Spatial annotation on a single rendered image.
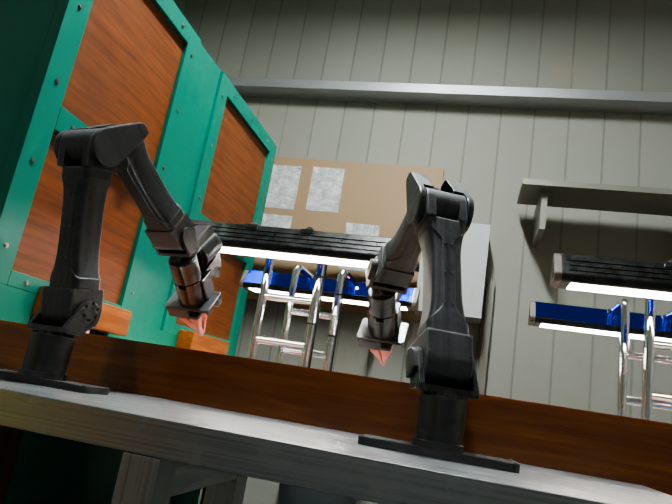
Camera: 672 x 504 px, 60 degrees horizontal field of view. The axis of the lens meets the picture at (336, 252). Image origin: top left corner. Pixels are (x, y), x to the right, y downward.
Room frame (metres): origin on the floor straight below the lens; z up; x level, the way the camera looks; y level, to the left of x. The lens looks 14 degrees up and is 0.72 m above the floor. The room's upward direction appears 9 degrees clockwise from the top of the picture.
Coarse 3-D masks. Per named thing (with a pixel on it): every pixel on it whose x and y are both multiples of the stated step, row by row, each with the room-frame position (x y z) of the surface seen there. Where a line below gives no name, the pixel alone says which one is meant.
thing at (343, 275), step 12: (300, 264) 1.84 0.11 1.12; (312, 276) 1.96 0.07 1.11; (348, 276) 1.84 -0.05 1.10; (336, 288) 1.78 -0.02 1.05; (336, 300) 1.78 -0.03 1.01; (288, 312) 1.82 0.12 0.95; (300, 312) 1.81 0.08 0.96; (324, 312) 1.79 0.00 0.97; (336, 312) 1.78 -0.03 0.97; (288, 324) 1.82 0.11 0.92; (336, 324) 1.78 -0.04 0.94; (336, 336) 1.78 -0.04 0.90; (288, 348) 1.81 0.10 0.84; (276, 360) 1.82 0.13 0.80; (324, 360) 1.78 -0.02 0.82
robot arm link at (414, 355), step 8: (408, 352) 0.80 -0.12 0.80; (416, 352) 0.78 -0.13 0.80; (408, 360) 0.80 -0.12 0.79; (416, 360) 0.77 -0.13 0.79; (408, 368) 0.79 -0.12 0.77; (416, 368) 0.78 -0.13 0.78; (408, 376) 0.79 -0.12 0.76; (416, 376) 0.77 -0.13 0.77; (472, 376) 0.78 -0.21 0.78; (416, 384) 0.77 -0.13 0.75; (424, 384) 0.76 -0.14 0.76; (472, 384) 0.78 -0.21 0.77; (448, 392) 0.76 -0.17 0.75; (456, 392) 0.76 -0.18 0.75; (464, 392) 0.77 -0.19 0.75; (472, 392) 0.77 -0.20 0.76; (464, 400) 0.79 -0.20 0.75
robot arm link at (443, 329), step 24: (432, 192) 0.86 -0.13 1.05; (432, 216) 0.85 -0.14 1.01; (456, 216) 0.86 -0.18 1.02; (432, 240) 0.84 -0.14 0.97; (456, 240) 0.84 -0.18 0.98; (432, 264) 0.83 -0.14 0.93; (456, 264) 0.83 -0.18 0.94; (432, 288) 0.81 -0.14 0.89; (456, 288) 0.82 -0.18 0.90; (432, 312) 0.80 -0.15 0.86; (456, 312) 0.80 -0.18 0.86; (432, 336) 0.78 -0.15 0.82; (456, 336) 0.78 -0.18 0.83; (432, 360) 0.77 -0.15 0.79; (456, 360) 0.77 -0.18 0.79; (432, 384) 0.79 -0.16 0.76; (456, 384) 0.79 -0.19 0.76
